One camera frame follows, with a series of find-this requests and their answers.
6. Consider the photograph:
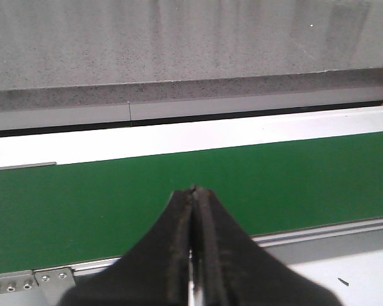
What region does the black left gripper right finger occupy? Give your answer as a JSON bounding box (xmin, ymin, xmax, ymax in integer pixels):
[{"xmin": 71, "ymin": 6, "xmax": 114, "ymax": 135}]
[{"xmin": 191, "ymin": 187, "xmax": 341, "ymax": 305}]

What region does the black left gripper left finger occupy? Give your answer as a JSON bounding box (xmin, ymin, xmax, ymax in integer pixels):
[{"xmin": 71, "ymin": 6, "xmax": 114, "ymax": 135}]
[{"xmin": 59, "ymin": 189, "xmax": 193, "ymax": 305}]

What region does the small black screw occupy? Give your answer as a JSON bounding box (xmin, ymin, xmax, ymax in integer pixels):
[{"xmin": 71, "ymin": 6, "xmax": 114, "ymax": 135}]
[{"xmin": 338, "ymin": 277, "xmax": 349, "ymax": 287}]

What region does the green conveyor belt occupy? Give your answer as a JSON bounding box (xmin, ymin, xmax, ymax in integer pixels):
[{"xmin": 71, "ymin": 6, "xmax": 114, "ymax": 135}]
[{"xmin": 0, "ymin": 132, "xmax": 383, "ymax": 273}]

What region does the grey granite counter shelf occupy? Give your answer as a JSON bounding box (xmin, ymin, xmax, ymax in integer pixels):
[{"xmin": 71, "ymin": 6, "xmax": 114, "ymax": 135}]
[{"xmin": 0, "ymin": 1, "xmax": 383, "ymax": 112}]

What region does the aluminium conveyor side rail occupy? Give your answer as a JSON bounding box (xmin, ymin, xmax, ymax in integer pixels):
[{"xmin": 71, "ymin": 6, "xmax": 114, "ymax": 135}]
[{"xmin": 70, "ymin": 215, "xmax": 383, "ymax": 277}]

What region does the steel left support bracket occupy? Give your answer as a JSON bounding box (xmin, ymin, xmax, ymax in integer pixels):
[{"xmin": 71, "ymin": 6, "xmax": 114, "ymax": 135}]
[{"xmin": 34, "ymin": 267, "xmax": 75, "ymax": 305}]

